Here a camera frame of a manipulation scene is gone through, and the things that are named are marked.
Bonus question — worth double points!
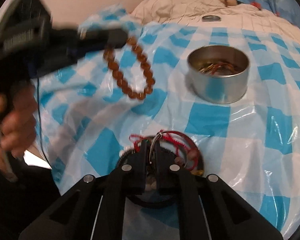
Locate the silver tin lid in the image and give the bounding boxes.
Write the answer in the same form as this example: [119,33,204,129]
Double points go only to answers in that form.
[202,15,221,22]

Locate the brown bottle on bed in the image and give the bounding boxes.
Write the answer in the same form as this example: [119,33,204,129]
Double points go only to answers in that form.
[224,0,242,7]

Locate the blue white checkered plastic sheet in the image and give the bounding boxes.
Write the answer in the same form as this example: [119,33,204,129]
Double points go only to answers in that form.
[36,5,300,239]

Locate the red string bracelet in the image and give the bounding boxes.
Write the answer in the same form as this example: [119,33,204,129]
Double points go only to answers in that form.
[128,129,201,172]

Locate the brown wooden bead bracelet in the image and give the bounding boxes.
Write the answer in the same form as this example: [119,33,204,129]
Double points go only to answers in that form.
[103,36,156,101]

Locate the black round jewelry tray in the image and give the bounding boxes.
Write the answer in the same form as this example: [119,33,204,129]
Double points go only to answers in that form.
[116,130,204,210]

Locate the gold wire bangles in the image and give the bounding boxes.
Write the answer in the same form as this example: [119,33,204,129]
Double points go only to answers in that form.
[199,61,240,75]

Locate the person's left hand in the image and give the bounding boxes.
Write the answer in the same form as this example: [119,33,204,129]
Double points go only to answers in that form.
[0,85,37,158]

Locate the round silver metal tin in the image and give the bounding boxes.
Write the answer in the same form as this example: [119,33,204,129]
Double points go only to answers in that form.
[187,45,250,104]

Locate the white striped duvet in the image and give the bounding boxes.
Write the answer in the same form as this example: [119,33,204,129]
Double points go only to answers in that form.
[188,4,300,43]

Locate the white striped pillow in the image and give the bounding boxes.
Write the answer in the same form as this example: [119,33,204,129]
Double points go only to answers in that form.
[130,0,226,24]

